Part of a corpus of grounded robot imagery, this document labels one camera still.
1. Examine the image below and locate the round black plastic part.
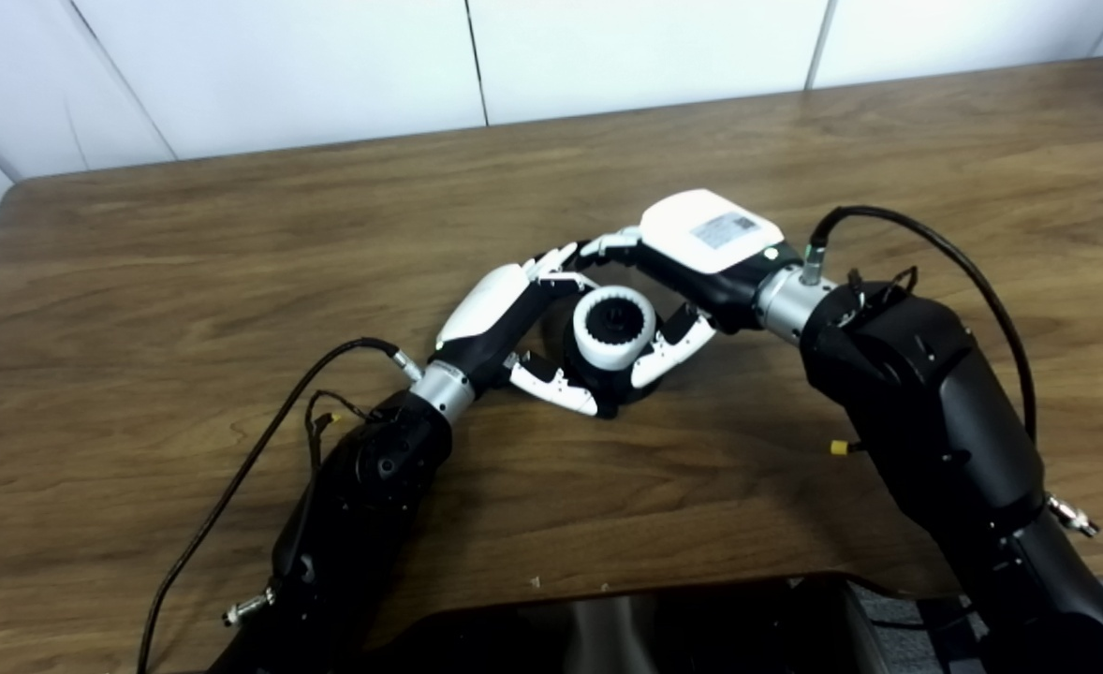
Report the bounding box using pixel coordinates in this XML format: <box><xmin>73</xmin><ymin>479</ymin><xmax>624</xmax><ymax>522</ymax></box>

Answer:
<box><xmin>561</xmin><ymin>301</ymin><xmax>676</xmax><ymax>419</ymax></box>

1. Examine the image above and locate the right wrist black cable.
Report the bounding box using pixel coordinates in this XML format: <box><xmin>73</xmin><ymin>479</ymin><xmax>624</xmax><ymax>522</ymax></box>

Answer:
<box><xmin>800</xmin><ymin>206</ymin><xmax>1039</xmax><ymax>446</ymax></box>

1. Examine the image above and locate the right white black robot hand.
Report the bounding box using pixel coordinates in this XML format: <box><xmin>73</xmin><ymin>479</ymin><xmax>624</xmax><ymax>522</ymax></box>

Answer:
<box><xmin>578</xmin><ymin>189</ymin><xmax>787</xmax><ymax>390</ymax></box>

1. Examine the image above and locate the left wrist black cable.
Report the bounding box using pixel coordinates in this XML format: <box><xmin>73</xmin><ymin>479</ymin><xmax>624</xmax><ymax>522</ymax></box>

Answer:
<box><xmin>137</xmin><ymin>337</ymin><xmax>423</xmax><ymax>674</ymax></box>

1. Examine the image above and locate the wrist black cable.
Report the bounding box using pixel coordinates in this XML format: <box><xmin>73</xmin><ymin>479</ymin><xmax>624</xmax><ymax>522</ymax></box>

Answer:
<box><xmin>137</xmin><ymin>337</ymin><xmax>423</xmax><ymax>674</ymax></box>
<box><xmin>800</xmin><ymin>206</ymin><xmax>1039</xmax><ymax>446</ymax></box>

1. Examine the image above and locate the arm thin wire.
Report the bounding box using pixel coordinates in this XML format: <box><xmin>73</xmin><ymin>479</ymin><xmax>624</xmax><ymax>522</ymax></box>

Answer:
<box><xmin>305</xmin><ymin>390</ymin><xmax>370</xmax><ymax>469</ymax></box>
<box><xmin>842</xmin><ymin>267</ymin><xmax>919</xmax><ymax>315</ymax></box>

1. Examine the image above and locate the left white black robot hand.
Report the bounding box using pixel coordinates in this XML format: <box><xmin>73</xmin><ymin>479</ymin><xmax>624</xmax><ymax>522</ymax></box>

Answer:
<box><xmin>433</xmin><ymin>242</ymin><xmax>604</xmax><ymax>418</ymax></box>

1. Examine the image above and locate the silver plug connector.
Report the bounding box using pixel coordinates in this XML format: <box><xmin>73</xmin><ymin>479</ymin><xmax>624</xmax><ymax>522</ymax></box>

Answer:
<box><xmin>1048</xmin><ymin>494</ymin><xmax>1101</xmax><ymax>538</ymax></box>
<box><xmin>222</xmin><ymin>587</ymin><xmax>276</xmax><ymax>626</ymax></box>

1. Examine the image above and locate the left arm thin wire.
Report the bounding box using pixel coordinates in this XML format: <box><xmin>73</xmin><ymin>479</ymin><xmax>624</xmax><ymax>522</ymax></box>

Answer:
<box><xmin>305</xmin><ymin>390</ymin><xmax>370</xmax><ymax>469</ymax></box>

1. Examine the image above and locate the glossy black robot torso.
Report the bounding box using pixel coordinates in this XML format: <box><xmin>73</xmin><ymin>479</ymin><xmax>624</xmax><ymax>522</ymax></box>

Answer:
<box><xmin>355</xmin><ymin>573</ymin><xmax>890</xmax><ymax>674</ymax></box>

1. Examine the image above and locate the right arm thin wire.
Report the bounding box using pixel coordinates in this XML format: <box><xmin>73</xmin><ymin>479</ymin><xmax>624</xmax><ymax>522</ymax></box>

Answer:
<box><xmin>842</xmin><ymin>267</ymin><xmax>919</xmax><ymax>315</ymax></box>

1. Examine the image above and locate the white toothed plastic ring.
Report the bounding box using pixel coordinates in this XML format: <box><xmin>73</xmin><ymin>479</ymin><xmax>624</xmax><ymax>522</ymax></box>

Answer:
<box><xmin>573</xmin><ymin>286</ymin><xmax>657</xmax><ymax>371</ymax></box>

